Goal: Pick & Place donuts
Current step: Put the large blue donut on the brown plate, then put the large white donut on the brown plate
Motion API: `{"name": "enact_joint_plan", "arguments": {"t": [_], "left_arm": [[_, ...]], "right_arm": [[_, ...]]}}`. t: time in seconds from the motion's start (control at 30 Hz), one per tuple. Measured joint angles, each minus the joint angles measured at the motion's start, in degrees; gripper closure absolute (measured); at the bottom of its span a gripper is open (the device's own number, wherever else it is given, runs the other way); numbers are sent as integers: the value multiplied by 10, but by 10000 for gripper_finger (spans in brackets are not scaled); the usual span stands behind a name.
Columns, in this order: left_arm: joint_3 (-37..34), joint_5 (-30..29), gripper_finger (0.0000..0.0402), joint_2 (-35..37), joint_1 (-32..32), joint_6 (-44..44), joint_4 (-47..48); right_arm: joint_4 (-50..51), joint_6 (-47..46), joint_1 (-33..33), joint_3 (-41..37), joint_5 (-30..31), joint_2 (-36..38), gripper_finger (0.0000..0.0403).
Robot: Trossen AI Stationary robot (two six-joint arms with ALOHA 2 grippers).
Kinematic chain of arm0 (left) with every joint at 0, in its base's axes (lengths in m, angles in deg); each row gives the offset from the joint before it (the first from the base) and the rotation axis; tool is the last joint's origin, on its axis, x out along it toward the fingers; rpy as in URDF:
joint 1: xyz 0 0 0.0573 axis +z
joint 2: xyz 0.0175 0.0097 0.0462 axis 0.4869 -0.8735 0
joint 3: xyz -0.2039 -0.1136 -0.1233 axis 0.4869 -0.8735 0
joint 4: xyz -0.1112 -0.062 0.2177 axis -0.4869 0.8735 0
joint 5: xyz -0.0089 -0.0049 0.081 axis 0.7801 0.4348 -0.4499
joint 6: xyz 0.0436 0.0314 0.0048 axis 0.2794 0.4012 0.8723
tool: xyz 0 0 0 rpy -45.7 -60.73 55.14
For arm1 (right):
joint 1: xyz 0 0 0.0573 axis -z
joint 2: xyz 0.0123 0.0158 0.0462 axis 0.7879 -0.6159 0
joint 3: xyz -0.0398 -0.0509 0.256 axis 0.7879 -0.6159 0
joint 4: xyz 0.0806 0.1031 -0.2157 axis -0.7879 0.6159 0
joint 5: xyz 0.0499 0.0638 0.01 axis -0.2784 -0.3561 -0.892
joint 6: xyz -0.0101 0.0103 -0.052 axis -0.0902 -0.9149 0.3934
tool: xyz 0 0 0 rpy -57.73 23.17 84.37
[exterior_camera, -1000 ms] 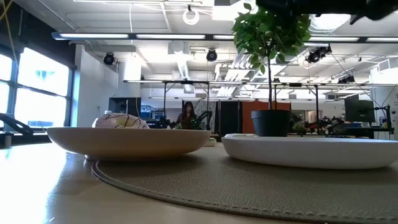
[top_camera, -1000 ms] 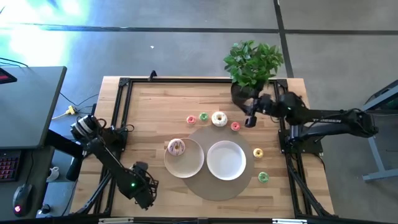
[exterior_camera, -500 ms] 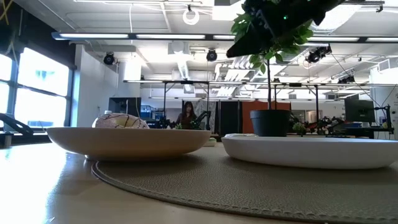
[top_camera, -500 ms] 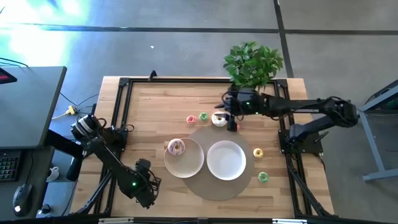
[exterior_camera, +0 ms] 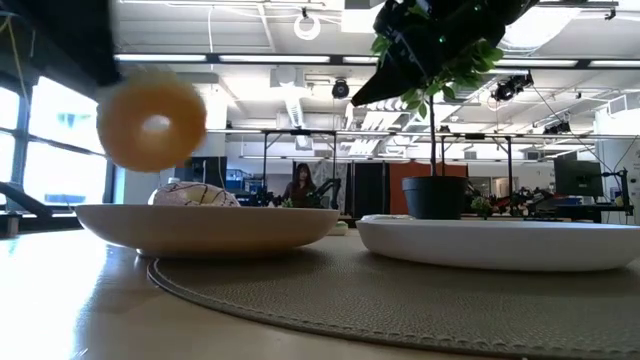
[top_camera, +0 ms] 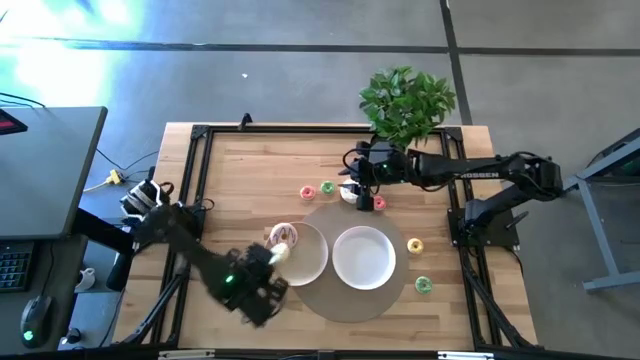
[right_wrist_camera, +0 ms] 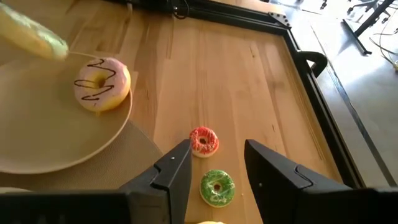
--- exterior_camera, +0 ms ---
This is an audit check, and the green leafy potted plant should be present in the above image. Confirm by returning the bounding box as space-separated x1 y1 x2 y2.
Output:
369 33 506 178

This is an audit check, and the person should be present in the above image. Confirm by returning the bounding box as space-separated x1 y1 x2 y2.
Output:
281 162 319 209

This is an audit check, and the black cabinet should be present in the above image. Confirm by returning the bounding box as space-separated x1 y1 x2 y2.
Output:
188 155 229 191

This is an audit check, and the black ceiling camera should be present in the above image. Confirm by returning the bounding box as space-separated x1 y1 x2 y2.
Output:
330 78 351 100

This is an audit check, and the white coiled cable loop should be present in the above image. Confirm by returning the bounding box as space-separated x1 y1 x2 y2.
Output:
292 12 322 42

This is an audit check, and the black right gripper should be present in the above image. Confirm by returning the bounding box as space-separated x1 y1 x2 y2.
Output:
350 0 540 108

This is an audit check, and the black plant pot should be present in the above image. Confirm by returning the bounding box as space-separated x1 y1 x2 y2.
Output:
400 175 470 221

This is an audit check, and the orange partition panel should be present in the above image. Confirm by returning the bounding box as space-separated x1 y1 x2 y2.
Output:
388 161 470 217

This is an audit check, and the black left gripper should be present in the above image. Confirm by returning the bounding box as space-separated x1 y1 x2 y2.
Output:
19 0 122 87

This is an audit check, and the plain orange glazed donut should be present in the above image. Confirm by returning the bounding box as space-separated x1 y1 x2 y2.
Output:
96 69 208 174

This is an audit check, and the white donut with chocolate drizzle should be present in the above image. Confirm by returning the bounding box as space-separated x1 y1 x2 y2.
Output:
147 181 242 208

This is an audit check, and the black slanted bar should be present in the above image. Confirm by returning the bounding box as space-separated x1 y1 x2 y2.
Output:
0 181 55 220

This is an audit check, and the white shallow plate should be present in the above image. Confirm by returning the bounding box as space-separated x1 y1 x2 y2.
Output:
355 214 640 273

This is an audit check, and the black computer monitor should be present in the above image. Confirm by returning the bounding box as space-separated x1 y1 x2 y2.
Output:
553 158 605 198

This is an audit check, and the round woven beige placemat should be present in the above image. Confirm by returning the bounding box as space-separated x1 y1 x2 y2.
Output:
146 233 640 360

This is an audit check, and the beige shallow bowl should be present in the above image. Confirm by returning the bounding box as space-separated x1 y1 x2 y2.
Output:
74 202 342 259

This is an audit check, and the black ceiling camera mount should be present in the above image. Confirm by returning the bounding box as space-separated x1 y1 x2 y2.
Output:
490 71 535 103

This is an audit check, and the black metal rig frame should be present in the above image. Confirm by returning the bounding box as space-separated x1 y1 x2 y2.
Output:
437 131 515 201
260 128 339 209

